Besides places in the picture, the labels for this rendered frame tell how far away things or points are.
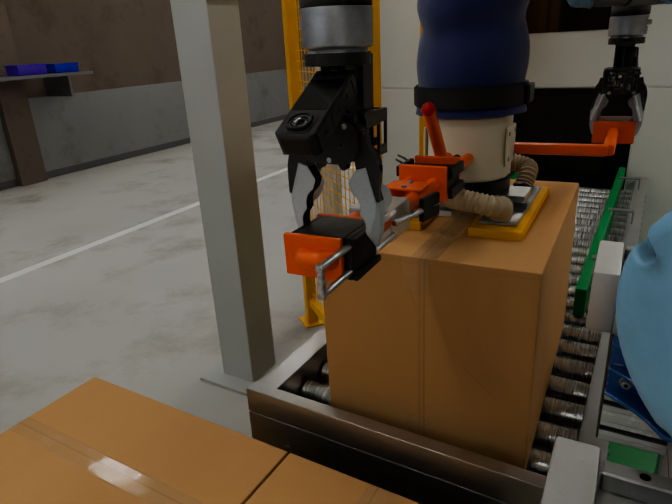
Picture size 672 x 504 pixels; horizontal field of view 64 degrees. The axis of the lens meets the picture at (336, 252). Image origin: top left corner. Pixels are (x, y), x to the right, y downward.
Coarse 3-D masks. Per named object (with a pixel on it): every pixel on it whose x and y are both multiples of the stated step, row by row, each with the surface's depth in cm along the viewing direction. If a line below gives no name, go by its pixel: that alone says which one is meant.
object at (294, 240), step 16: (320, 224) 63; (336, 224) 63; (352, 224) 63; (288, 240) 61; (304, 240) 60; (320, 240) 59; (336, 240) 58; (288, 256) 62; (288, 272) 63; (304, 272) 62; (336, 272) 59
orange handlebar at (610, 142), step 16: (528, 144) 110; (544, 144) 108; (560, 144) 107; (576, 144) 106; (592, 144) 105; (608, 144) 104; (464, 160) 100; (400, 192) 83; (416, 192) 80; (432, 192) 84; (416, 208) 80; (384, 224) 68; (304, 256) 59; (320, 256) 58
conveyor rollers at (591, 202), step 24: (600, 192) 271; (624, 192) 266; (576, 216) 238; (600, 216) 233; (624, 216) 230; (576, 240) 207; (576, 264) 185; (576, 336) 145; (600, 336) 144; (576, 360) 131; (312, 384) 127; (552, 384) 124; (576, 384) 122; (552, 408) 116; (576, 408) 115; (552, 432) 108; (576, 432) 108
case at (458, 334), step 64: (576, 192) 127; (384, 256) 95; (448, 256) 92; (512, 256) 90; (384, 320) 100; (448, 320) 94; (512, 320) 88; (384, 384) 106; (448, 384) 98; (512, 384) 92; (512, 448) 97
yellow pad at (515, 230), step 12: (540, 192) 119; (516, 204) 110; (528, 204) 110; (540, 204) 113; (480, 216) 106; (516, 216) 103; (528, 216) 104; (468, 228) 101; (480, 228) 99; (492, 228) 99; (504, 228) 98; (516, 228) 98; (528, 228) 102; (516, 240) 97
